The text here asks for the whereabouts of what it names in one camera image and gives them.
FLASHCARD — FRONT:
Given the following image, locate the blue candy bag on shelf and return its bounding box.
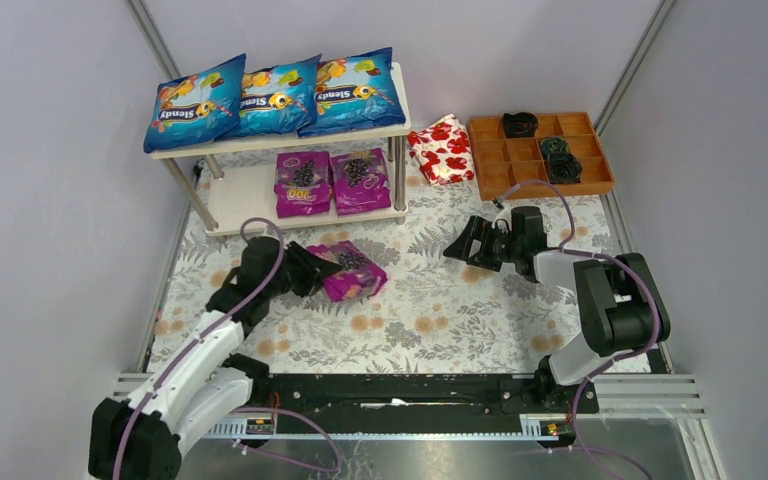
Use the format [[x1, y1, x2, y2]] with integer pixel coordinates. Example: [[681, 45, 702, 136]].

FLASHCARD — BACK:
[[299, 47, 406, 136]]

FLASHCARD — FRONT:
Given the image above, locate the purple grape candy bag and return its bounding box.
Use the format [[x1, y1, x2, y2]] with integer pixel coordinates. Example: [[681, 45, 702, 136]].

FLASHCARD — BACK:
[[329, 148, 392, 216], [273, 151, 332, 218], [307, 241, 388, 302]]

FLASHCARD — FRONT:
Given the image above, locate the wooden compartment tray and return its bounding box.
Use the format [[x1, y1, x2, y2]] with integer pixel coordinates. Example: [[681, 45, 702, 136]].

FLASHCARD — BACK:
[[467, 112, 615, 201]]

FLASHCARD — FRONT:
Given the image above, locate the floral table mat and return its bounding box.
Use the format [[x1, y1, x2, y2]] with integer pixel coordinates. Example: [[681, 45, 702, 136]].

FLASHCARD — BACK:
[[143, 158, 616, 373]]

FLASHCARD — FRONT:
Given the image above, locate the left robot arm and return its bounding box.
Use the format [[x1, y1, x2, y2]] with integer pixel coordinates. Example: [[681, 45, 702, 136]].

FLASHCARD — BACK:
[[88, 236, 342, 479]]

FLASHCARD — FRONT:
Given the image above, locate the dark green coiled item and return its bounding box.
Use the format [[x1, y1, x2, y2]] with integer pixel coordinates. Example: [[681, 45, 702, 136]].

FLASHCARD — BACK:
[[538, 136, 570, 159]]

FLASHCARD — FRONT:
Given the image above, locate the white two-tier shelf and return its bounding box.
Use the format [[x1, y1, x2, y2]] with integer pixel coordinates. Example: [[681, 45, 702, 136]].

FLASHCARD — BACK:
[[150, 63, 411, 236]]

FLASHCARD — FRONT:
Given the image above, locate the red floral white pouch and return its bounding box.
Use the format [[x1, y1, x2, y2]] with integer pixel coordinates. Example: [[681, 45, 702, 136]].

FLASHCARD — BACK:
[[407, 114, 476, 186]]

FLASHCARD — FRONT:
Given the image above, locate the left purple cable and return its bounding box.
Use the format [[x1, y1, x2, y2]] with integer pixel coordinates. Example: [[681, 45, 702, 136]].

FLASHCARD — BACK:
[[112, 217, 346, 480]]

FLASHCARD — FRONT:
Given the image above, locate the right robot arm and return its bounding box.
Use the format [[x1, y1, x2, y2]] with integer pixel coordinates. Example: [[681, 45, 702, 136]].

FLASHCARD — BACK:
[[443, 206, 667, 387]]

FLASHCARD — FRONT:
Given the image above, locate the black coiled item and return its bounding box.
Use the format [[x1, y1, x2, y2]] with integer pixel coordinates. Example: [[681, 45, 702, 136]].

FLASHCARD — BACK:
[[501, 112, 540, 138], [545, 152, 583, 185]]

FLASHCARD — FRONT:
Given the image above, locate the blue Slendy candy bag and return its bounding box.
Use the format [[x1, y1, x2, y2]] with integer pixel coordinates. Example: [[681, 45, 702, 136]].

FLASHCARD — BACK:
[[143, 54, 247, 154], [218, 54, 321, 140]]

